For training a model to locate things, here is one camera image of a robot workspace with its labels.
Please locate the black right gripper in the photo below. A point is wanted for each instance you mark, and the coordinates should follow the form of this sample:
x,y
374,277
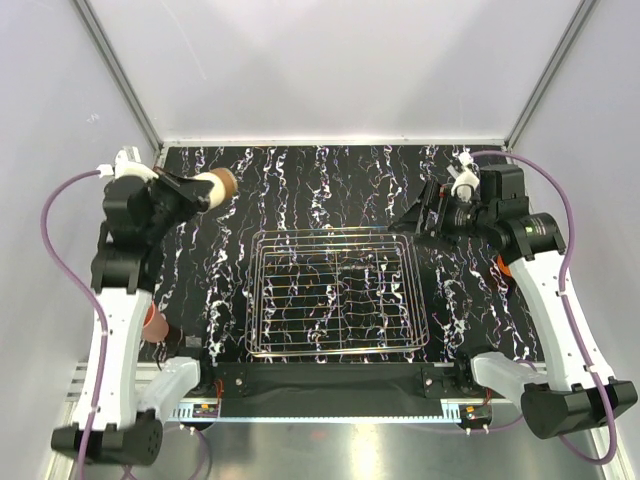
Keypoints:
x,y
439,200

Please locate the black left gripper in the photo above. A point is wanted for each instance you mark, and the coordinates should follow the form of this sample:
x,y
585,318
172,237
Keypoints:
x,y
194,193

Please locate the beige brown ceramic cup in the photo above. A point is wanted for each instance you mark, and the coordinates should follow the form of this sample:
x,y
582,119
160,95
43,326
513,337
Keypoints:
x,y
223,186

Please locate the pink plastic cup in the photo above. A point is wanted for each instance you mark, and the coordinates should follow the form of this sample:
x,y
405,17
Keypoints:
x,y
155,328

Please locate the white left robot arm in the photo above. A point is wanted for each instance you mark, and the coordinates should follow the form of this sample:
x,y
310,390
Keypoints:
x,y
112,423

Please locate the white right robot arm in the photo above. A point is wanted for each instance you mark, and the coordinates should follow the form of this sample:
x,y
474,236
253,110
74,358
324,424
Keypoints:
x,y
578,390

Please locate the orange translucent plastic cup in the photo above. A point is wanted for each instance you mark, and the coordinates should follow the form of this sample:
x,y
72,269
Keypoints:
x,y
502,266

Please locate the black marbled table mat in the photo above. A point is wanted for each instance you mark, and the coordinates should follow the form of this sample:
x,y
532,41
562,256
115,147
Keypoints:
x,y
202,288

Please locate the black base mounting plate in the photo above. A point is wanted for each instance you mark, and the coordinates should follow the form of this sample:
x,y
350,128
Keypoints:
x,y
334,390

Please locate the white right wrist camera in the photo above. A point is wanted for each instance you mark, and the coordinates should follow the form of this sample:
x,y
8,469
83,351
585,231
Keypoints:
x,y
466,177

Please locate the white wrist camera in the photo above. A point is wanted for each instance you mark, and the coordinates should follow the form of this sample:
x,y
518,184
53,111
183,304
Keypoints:
x,y
466,177
127,162

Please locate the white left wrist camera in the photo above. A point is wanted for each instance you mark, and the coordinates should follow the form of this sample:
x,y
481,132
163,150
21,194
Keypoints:
x,y
127,162

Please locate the metal wire dish rack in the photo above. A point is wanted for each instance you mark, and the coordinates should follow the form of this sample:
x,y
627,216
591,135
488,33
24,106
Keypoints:
x,y
334,292

